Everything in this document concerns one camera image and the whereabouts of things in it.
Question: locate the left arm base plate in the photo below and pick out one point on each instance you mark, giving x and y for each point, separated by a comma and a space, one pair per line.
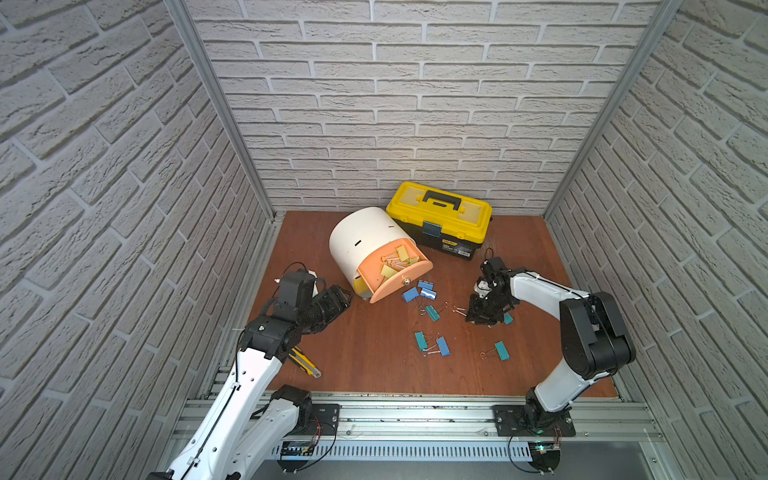
321, 417

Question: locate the yellow black toolbox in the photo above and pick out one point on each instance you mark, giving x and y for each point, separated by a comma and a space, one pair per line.
444, 221

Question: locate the orange top drawer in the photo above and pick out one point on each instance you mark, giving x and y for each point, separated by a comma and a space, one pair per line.
370, 285

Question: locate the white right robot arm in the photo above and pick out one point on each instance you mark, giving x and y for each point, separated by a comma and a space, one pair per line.
594, 337

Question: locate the yellow utility knife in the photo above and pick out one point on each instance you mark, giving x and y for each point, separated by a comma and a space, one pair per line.
303, 362

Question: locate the aluminium rail frame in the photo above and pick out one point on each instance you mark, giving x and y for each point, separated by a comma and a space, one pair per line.
448, 428

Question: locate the blue binder clip lower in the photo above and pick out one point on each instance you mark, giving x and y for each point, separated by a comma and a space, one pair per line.
440, 347

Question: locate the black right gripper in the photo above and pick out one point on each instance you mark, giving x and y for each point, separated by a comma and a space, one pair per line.
476, 313

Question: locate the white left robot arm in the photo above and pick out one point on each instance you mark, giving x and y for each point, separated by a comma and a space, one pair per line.
235, 437

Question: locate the circuit board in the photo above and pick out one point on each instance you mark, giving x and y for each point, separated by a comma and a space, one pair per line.
545, 457
296, 455

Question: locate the yellow binder clip small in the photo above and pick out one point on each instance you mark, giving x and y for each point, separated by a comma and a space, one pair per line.
402, 254

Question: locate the teal binder clip upper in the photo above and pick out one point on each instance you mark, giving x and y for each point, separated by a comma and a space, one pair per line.
433, 312

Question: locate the left circuit board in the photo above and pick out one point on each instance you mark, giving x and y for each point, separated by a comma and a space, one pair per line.
296, 455

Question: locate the blue binder clip left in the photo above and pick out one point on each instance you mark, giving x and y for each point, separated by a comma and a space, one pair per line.
411, 294

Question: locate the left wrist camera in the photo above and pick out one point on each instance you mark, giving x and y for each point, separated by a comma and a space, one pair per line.
295, 294

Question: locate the teal binder clip lower right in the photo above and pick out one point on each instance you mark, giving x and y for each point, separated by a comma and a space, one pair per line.
499, 351

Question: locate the right circuit board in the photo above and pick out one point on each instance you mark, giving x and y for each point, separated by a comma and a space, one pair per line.
545, 457

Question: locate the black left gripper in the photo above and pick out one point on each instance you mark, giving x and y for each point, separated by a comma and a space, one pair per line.
335, 301

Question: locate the round white drawer cabinet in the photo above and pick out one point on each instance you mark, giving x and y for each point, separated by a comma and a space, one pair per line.
360, 234

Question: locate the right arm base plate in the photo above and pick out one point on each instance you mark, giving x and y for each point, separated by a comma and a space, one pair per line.
520, 420

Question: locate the teal binder clip left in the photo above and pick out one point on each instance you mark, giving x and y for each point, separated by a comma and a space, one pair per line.
421, 341

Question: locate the blue binder clip shiny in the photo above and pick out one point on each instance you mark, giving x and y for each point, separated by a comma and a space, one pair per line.
427, 293

